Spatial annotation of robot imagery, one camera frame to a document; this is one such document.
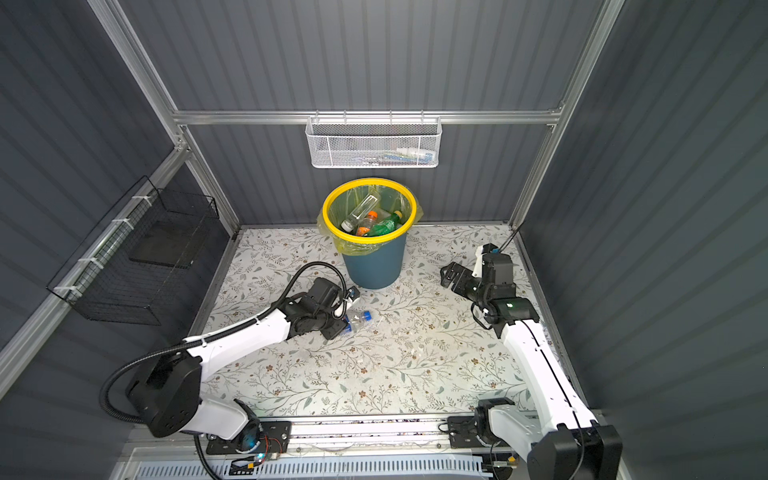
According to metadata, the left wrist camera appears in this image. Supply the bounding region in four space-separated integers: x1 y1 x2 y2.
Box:
336 286 361 313

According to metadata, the clear bottle orange label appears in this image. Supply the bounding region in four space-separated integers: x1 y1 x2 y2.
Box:
355 210 379 237

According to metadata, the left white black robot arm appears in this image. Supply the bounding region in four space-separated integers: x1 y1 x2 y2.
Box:
126 278 360 453

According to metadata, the blue bin yellow rim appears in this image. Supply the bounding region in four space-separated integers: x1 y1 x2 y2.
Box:
337 210 413 289

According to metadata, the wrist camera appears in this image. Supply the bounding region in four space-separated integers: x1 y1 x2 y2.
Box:
336 286 361 313
472 243 498 278

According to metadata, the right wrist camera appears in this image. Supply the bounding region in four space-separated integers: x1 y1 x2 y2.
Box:
472 243 498 278

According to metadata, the small green bottle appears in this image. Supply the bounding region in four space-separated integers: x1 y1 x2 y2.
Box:
367 211 403 237

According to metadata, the clear bottle blue label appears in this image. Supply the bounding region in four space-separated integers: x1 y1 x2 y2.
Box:
344 310 373 333

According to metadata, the blue tube in basket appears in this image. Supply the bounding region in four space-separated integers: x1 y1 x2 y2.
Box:
355 153 434 166

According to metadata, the clear bottle green label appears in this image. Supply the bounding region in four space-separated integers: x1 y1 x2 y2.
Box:
340 192 380 234

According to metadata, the yellow-green bin liner bag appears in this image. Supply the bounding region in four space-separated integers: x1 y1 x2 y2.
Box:
317 177 423 256

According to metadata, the black wire mesh basket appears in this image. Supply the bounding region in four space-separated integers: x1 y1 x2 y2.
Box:
47 181 219 326

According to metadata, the left black corrugated cable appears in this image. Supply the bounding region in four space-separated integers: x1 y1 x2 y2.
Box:
98 261 349 480

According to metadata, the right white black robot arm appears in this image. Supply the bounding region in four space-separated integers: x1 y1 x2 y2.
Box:
440 244 623 479

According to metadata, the aluminium rail base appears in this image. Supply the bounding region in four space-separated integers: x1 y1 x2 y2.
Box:
113 412 532 479

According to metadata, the white wire mesh basket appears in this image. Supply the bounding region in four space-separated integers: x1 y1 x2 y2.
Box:
305 118 443 169

